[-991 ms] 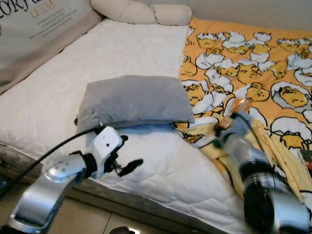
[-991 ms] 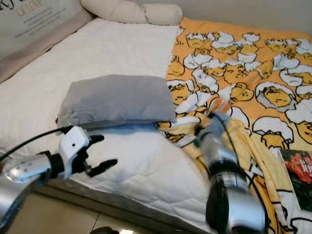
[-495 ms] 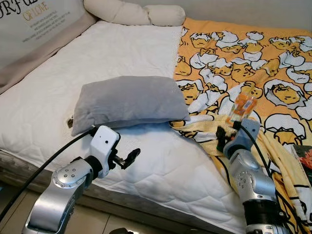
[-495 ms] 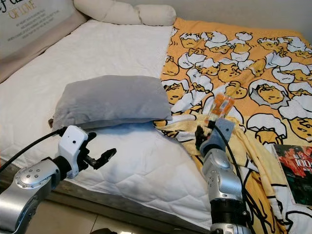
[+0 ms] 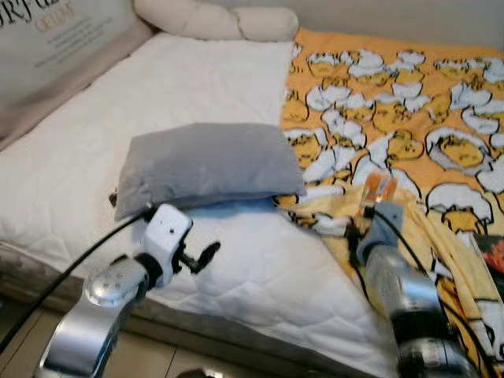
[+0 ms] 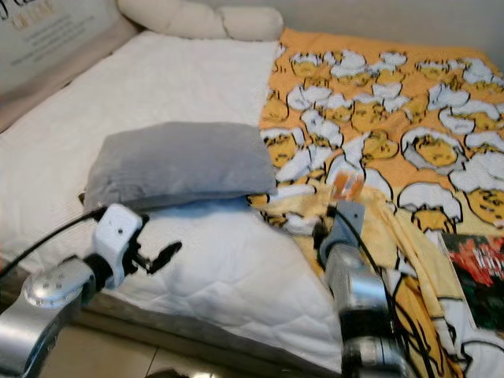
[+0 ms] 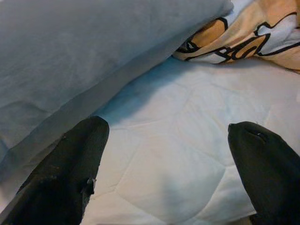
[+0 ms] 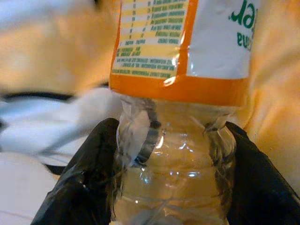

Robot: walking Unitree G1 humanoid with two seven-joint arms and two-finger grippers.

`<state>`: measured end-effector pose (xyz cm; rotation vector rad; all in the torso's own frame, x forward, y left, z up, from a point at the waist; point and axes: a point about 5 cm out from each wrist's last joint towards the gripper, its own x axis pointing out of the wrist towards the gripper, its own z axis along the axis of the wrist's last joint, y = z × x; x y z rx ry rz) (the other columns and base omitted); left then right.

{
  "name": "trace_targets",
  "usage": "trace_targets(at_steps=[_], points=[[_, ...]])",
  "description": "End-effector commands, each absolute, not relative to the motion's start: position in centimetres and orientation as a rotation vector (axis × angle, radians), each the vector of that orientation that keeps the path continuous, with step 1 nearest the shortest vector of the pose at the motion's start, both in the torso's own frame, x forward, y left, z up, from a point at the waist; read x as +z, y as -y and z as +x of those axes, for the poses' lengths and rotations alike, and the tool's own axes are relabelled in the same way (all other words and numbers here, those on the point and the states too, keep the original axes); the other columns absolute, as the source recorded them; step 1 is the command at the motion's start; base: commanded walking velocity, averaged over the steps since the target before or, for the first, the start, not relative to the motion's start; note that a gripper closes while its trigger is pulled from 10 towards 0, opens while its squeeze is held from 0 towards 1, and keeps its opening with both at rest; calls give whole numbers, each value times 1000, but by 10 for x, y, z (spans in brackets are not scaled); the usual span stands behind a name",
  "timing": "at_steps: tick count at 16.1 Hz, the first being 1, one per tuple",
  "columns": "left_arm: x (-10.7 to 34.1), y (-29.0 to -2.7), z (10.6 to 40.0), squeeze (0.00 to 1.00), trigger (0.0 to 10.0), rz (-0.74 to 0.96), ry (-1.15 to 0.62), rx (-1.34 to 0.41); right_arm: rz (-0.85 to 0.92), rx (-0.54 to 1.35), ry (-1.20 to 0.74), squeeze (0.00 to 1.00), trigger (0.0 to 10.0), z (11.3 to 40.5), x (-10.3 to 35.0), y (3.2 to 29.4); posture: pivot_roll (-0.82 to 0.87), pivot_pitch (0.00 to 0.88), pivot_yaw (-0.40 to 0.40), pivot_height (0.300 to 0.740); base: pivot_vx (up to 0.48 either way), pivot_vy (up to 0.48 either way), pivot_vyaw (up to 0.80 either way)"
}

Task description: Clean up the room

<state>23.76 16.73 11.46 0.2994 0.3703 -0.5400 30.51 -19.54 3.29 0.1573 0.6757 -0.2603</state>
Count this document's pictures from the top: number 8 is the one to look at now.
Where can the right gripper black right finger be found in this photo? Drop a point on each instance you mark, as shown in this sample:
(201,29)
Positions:
(262,192)

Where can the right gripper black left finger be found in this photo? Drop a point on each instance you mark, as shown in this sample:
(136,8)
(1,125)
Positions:
(86,187)

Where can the clear plastic bottle orange label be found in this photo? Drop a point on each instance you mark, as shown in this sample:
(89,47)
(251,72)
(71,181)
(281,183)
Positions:
(178,152)

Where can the yellow egg-print blanket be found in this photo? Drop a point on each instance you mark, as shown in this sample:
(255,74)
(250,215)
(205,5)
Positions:
(276,93)

